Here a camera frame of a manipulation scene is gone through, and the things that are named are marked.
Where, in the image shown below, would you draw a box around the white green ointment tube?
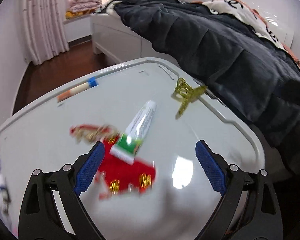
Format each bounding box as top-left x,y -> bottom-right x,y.
110,100 -> 157,165

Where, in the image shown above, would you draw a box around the dark grey blanket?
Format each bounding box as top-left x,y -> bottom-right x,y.
114,0 -> 300,173

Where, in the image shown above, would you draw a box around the folded pink quilts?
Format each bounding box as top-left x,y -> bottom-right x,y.
65,0 -> 102,20

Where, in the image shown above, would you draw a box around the white sheer curtain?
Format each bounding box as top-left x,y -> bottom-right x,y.
20,0 -> 69,65

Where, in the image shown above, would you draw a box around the red knitted ornament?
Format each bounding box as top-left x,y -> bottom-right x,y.
70,124 -> 156,200

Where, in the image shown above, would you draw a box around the white patterned blanket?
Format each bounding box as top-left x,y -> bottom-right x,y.
202,0 -> 300,69

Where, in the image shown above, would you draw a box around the yellow hair claw clip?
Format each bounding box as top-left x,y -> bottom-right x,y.
171,77 -> 207,120

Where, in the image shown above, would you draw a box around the test tube with blue cap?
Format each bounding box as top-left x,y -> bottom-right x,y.
57,77 -> 98,102

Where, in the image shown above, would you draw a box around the white bed frame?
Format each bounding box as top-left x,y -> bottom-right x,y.
90,13 -> 179,66

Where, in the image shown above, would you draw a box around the white black spray bottle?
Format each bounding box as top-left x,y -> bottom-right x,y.
0,173 -> 11,216

